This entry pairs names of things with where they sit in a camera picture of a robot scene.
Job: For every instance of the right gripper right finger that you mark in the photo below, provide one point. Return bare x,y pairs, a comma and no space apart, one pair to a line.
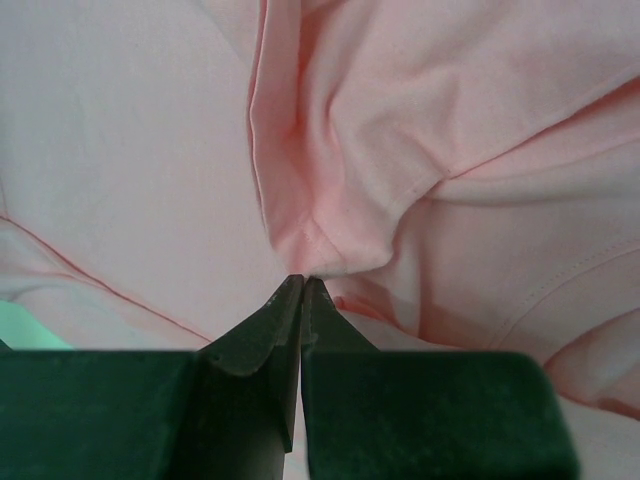
379,414

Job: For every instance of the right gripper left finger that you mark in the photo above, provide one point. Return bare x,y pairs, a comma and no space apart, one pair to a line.
226,411

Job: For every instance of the pink t shirt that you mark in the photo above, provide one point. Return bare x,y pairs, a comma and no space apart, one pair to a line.
462,174

